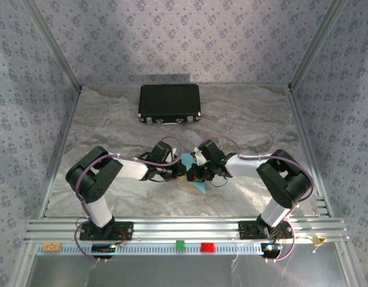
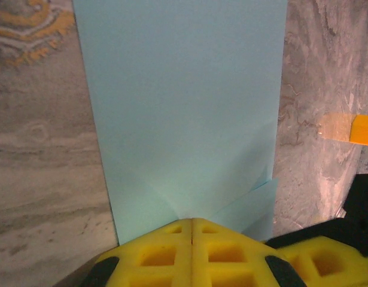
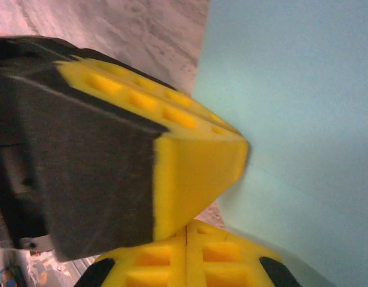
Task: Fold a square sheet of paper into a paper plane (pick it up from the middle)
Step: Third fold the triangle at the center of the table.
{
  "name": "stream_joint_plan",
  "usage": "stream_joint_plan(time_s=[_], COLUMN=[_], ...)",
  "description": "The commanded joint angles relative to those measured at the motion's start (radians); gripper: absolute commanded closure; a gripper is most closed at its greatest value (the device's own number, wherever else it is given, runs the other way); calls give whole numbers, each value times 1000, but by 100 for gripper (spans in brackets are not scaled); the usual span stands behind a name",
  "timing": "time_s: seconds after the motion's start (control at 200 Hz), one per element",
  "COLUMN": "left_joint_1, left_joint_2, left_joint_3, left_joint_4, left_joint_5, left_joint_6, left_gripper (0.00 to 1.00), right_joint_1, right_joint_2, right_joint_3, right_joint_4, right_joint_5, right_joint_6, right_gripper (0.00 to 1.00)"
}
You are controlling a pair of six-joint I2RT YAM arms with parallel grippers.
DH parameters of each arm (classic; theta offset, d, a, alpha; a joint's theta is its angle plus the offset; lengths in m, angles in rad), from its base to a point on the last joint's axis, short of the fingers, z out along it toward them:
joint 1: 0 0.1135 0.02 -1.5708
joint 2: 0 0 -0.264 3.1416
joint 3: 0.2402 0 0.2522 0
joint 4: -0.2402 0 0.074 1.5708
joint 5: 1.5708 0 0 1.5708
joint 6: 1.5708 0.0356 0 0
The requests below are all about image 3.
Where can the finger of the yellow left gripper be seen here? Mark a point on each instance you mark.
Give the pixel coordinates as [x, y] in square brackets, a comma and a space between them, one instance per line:
[186, 179]
[127, 71]

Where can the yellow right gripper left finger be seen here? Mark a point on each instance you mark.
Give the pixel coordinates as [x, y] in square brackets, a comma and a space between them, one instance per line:
[159, 263]

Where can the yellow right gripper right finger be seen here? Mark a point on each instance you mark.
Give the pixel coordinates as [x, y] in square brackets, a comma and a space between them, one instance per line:
[225, 263]

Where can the light blue paper sheet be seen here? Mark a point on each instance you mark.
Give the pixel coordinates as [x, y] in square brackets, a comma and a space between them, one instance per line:
[291, 89]

